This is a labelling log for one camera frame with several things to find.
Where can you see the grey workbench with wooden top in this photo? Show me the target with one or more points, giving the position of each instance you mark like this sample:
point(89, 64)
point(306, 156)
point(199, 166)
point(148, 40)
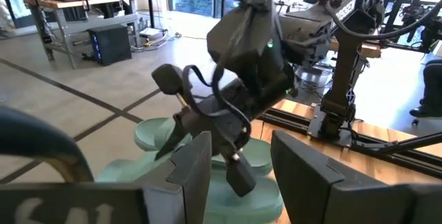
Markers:
point(69, 1)

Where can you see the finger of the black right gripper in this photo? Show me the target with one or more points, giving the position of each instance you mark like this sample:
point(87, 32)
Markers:
point(174, 135)

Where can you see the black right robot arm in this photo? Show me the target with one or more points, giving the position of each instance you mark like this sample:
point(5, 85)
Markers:
point(345, 72)

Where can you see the black computer tower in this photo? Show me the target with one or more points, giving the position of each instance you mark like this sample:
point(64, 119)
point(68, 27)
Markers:
point(110, 44)

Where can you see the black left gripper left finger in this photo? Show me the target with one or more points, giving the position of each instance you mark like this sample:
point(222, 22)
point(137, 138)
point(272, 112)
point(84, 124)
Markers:
point(193, 182)

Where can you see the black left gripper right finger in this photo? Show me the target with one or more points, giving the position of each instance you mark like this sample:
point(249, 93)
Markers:
point(310, 189)

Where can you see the person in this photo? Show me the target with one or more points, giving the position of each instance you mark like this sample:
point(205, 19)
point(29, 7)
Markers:
point(431, 85)

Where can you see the green rubber slide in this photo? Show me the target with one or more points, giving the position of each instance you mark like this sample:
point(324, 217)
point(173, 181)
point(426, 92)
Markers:
point(241, 203)
point(152, 134)

